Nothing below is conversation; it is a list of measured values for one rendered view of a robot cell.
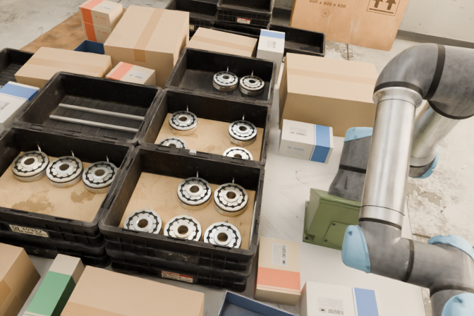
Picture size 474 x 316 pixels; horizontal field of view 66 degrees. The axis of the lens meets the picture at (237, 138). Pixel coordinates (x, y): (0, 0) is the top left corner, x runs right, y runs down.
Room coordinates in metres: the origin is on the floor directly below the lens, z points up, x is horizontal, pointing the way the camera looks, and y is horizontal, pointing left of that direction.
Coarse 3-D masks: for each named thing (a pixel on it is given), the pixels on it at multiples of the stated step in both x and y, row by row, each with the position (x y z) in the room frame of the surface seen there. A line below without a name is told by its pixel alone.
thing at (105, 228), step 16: (128, 160) 0.70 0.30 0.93; (208, 160) 0.74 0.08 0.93; (224, 160) 0.75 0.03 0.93; (256, 208) 0.59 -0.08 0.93; (256, 224) 0.55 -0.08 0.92; (144, 240) 0.46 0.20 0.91; (160, 240) 0.46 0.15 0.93; (176, 240) 0.46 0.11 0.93; (192, 240) 0.47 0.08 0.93; (256, 240) 0.49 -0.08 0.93; (240, 256) 0.45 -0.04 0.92
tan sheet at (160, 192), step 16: (144, 176) 0.72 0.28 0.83; (160, 176) 0.73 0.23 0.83; (144, 192) 0.67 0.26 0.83; (160, 192) 0.67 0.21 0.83; (176, 192) 0.68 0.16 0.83; (128, 208) 0.60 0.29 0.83; (144, 208) 0.61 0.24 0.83; (160, 208) 0.62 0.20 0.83; (176, 208) 0.62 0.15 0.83; (208, 208) 0.64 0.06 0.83; (208, 224) 0.58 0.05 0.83; (240, 224) 0.60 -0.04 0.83; (224, 240) 0.54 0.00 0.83
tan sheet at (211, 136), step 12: (168, 120) 1.00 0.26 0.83; (204, 120) 1.03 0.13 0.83; (168, 132) 0.94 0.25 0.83; (204, 132) 0.96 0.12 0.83; (216, 132) 0.97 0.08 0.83; (192, 144) 0.89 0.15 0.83; (204, 144) 0.90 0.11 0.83; (216, 144) 0.91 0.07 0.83; (228, 144) 0.92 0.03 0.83; (252, 144) 0.93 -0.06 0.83
